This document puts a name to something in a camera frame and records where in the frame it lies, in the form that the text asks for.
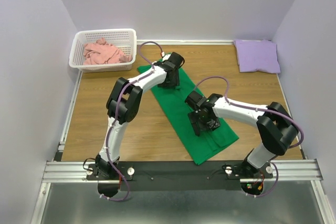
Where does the green t-shirt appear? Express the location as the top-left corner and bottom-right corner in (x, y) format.
(151, 68), (239, 165)

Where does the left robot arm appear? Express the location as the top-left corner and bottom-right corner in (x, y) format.
(95, 52), (185, 178)

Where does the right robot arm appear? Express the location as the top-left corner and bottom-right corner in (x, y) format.
(185, 91), (300, 178)

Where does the white plastic basket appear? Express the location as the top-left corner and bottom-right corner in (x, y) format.
(69, 28), (137, 72)

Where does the pink t-shirt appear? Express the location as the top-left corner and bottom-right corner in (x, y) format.
(83, 38), (132, 65)

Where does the folded purple t-shirt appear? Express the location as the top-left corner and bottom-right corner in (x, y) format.
(234, 40), (281, 74)

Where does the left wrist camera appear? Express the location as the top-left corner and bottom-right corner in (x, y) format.
(161, 52), (171, 61)

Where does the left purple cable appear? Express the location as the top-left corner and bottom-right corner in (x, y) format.
(104, 41), (166, 172)

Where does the purple cable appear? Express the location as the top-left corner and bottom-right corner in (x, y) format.
(104, 41), (166, 172)
(194, 76), (306, 154)

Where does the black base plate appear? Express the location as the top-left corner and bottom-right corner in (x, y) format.
(83, 161), (275, 195)

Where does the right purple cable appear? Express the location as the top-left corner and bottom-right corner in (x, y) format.
(194, 76), (306, 154)

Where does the aluminium rail frame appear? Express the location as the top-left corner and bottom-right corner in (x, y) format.
(31, 44), (335, 223)

